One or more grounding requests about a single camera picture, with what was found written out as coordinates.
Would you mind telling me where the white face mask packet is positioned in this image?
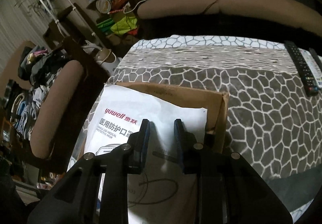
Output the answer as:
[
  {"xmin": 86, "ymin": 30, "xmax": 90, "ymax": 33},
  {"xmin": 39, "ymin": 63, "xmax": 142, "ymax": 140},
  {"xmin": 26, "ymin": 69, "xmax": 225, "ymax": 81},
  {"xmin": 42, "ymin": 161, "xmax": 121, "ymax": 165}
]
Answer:
[{"xmin": 83, "ymin": 84, "xmax": 208, "ymax": 224}]

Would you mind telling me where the green bag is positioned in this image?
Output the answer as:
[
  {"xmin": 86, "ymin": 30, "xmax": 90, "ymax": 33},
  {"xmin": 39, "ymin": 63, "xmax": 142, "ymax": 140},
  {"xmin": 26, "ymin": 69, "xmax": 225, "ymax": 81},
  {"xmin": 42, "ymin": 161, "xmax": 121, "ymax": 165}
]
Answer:
[{"xmin": 96, "ymin": 16, "xmax": 138, "ymax": 36}]

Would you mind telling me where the round clock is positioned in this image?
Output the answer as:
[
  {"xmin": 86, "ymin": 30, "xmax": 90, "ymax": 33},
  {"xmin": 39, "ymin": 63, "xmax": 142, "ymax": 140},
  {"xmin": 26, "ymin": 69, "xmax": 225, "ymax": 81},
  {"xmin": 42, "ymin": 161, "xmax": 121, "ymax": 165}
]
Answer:
[{"xmin": 96, "ymin": 0, "xmax": 114, "ymax": 13}]

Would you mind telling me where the dark wooden chair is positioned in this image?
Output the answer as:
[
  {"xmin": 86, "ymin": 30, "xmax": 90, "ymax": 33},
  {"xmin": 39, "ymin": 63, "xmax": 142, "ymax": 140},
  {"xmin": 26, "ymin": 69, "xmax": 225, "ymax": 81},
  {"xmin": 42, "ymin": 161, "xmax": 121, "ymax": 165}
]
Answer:
[{"xmin": 42, "ymin": 3, "xmax": 119, "ymax": 104}]

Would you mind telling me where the pile of clothes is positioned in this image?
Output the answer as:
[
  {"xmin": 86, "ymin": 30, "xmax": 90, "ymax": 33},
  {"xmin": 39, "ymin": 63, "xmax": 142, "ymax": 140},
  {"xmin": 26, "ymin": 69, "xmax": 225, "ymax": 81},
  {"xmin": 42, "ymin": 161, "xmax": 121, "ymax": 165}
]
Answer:
[{"xmin": 9, "ymin": 46, "xmax": 64, "ymax": 130}]

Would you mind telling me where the slim black remote control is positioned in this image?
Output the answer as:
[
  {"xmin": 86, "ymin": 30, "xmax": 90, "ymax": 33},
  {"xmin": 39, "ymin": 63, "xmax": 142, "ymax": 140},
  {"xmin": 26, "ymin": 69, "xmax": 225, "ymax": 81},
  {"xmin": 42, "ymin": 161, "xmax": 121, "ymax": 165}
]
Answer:
[{"xmin": 308, "ymin": 47, "xmax": 322, "ymax": 64}]

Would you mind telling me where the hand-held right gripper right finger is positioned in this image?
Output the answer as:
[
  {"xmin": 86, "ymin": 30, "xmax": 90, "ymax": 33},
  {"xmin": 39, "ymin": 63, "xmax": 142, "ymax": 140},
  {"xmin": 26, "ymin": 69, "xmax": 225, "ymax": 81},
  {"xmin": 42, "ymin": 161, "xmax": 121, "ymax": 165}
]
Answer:
[{"xmin": 173, "ymin": 119, "xmax": 293, "ymax": 224}]

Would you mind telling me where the white remote control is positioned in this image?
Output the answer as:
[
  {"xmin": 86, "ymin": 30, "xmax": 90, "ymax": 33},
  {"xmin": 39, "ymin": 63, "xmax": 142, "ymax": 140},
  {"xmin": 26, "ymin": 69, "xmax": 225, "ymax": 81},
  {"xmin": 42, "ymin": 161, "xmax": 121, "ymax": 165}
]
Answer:
[{"xmin": 299, "ymin": 50, "xmax": 322, "ymax": 82}]

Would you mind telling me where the white bucket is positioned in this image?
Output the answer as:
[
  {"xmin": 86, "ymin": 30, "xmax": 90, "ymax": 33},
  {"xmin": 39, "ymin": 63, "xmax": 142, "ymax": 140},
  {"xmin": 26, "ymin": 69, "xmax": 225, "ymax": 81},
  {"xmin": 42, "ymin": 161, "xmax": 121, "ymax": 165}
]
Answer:
[{"xmin": 94, "ymin": 47, "xmax": 117, "ymax": 72}]

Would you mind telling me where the brown armchair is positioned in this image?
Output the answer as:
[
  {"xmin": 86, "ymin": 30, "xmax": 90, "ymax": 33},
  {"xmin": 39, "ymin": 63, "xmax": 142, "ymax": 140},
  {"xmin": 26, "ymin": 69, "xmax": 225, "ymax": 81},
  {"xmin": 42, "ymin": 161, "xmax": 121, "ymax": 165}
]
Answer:
[{"xmin": 30, "ymin": 59, "xmax": 85, "ymax": 159}]

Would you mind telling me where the brown cardboard box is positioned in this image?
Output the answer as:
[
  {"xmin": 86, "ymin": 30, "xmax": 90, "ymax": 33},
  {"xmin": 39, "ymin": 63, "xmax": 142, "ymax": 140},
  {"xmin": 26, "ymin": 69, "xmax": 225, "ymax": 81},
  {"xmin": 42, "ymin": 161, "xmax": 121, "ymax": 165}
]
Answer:
[{"xmin": 104, "ymin": 82, "xmax": 230, "ymax": 158}]

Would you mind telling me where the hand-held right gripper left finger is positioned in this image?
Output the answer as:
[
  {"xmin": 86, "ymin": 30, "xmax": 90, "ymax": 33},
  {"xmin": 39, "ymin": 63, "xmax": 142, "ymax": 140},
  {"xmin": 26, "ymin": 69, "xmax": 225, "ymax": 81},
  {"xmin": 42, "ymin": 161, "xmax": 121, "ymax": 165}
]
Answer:
[{"xmin": 26, "ymin": 119, "xmax": 151, "ymax": 224}]

